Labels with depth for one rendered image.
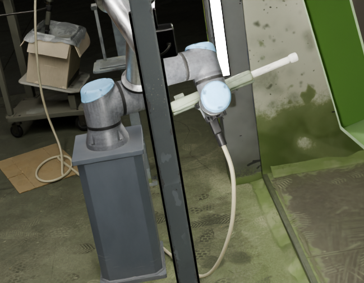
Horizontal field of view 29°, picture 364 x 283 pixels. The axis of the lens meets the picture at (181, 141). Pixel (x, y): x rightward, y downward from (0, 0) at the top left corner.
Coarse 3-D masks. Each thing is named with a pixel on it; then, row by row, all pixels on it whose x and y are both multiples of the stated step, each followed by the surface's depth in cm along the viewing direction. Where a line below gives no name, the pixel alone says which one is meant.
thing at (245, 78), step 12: (288, 60) 250; (252, 72) 249; (264, 72) 250; (228, 84) 247; (240, 84) 248; (180, 96) 249; (192, 96) 247; (180, 108) 247; (216, 120) 247; (216, 132) 247
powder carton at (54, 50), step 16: (32, 32) 487; (64, 32) 523; (80, 32) 507; (32, 48) 486; (48, 48) 485; (64, 48) 485; (80, 48) 497; (32, 64) 496; (48, 64) 494; (64, 64) 493; (32, 80) 501; (48, 80) 499; (64, 80) 498
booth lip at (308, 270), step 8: (264, 176) 391; (272, 192) 372; (280, 208) 355; (280, 216) 350; (288, 224) 339; (288, 232) 333; (296, 240) 325; (296, 248) 319; (304, 256) 312; (304, 264) 306; (312, 272) 299; (312, 280) 294
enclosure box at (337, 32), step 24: (312, 0) 306; (336, 0) 308; (360, 0) 247; (312, 24) 310; (336, 24) 312; (360, 24) 250; (336, 48) 316; (360, 48) 318; (336, 72) 320; (360, 72) 322; (336, 96) 324; (360, 96) 326; (360, 120) 331; (360, 144) 309
